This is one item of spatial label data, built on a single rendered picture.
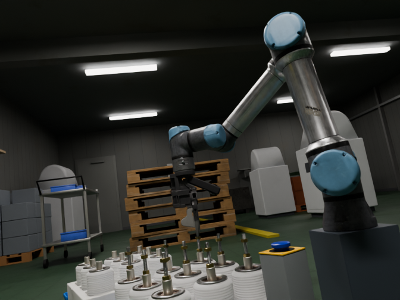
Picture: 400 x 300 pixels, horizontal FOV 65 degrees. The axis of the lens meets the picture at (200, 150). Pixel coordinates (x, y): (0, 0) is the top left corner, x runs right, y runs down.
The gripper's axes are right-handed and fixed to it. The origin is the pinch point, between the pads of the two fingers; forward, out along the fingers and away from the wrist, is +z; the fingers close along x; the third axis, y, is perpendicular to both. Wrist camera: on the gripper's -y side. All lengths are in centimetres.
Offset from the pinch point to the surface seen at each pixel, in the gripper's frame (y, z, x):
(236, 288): -7.0, 13.3, 22.6
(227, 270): -6.1, 10.4, 14.9
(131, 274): 20.7, 7.9, 13.0
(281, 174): -168, -38, -456
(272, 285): -12.9, 9.6, 38.6
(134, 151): 143, -186, -828
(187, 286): 5.1, 11.5, 20.9
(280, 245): -15.7, 2.0, 39.4
